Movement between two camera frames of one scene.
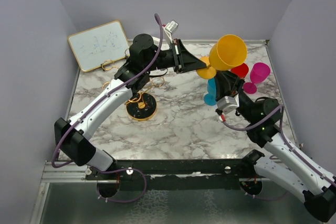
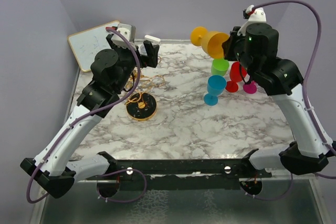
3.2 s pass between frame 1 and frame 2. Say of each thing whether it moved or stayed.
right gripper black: moved
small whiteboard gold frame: stayed
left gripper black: moved
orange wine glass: moved
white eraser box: stayed
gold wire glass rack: stayed
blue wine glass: stayed
